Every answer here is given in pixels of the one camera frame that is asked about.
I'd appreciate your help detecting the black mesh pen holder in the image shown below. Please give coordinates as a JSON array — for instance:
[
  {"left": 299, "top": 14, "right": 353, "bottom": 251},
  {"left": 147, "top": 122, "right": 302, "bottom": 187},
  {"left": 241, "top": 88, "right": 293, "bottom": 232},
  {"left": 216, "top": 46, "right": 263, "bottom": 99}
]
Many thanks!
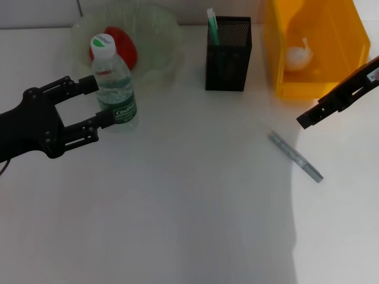
[{"left": 205, "top": 16, "right": 253, "bottom": 92}]

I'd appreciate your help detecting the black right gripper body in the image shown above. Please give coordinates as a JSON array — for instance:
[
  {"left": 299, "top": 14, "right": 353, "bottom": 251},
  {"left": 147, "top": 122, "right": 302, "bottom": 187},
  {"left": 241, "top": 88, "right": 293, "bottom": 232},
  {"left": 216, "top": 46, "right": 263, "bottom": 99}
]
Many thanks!
[{"left": 317, "top": 54, "right": 379, "bottom": 115}]

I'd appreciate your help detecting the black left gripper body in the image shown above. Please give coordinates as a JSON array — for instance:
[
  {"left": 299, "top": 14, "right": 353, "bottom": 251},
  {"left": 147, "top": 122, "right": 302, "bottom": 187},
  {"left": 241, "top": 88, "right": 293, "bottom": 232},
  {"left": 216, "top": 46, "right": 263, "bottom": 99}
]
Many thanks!
[{"left": 0, "top": 85, "right": 65, "bottom": 163}]

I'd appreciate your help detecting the grey marker pen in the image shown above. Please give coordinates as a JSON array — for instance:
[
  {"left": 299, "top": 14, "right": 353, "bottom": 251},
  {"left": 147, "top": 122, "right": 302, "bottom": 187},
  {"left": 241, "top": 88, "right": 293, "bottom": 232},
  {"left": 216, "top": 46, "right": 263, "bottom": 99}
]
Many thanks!
[{"left": 268, "top": 131, "right": 324, "bottom": 184}]

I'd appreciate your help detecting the clear green-label water bottle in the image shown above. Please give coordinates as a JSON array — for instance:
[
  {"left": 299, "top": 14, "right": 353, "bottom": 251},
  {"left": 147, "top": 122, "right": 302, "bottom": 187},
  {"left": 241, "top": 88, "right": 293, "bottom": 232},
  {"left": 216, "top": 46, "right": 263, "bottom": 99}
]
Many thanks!
[{"left": 89, "top": 33, "right": 139, "bottom": 133}]

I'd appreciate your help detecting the green pen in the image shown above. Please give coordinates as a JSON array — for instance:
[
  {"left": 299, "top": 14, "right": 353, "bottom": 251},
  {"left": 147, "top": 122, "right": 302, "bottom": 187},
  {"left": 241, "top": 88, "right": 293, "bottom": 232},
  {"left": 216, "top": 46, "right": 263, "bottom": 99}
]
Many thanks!
[{"left": 206, "top": 8, "right": 223, "bottom": 78}]

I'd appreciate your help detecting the green glass fruit plate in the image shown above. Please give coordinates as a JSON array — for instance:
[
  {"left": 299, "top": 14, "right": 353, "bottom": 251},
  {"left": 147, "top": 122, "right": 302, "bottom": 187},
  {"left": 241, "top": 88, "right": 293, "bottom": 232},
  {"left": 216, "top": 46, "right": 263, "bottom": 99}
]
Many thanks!
[{"left": 70, "top": 2, "right": 184, "bottom": 85}]

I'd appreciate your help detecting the white paper ball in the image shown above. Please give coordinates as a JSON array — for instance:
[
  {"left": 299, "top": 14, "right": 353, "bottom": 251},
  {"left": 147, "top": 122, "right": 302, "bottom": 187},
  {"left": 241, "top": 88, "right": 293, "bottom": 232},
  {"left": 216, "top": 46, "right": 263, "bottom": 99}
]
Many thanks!
[{"left": 285, "top": 37, "right": 314, "bottom": 73}]

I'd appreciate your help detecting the red round fruit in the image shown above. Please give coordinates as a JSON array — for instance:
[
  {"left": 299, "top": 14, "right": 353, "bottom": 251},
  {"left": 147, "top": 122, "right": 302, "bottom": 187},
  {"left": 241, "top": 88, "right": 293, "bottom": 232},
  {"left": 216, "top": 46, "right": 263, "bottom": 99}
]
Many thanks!
[{"left": 88, "top": 26, "right": 139, "bottom": 70}]

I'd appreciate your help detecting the yellow plastic storage bin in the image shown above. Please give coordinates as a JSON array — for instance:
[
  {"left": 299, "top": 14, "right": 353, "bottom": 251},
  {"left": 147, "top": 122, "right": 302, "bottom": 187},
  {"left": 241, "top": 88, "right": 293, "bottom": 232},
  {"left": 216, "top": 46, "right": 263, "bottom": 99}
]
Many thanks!
[{"left": 263, "top": 0, "right": 371, "bottom": 100}]

